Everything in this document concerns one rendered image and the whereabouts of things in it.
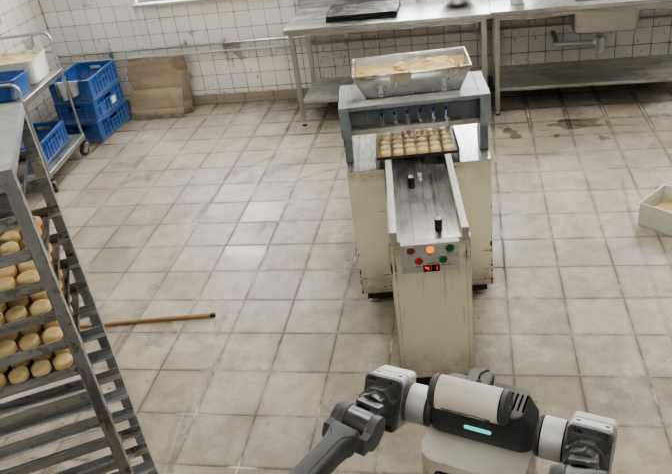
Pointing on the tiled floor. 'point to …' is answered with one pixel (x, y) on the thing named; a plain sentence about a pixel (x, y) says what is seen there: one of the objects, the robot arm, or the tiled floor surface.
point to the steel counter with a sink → (616, 12)
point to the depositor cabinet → (370, 248)
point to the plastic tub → (657, 210)
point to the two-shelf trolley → (32, 123)
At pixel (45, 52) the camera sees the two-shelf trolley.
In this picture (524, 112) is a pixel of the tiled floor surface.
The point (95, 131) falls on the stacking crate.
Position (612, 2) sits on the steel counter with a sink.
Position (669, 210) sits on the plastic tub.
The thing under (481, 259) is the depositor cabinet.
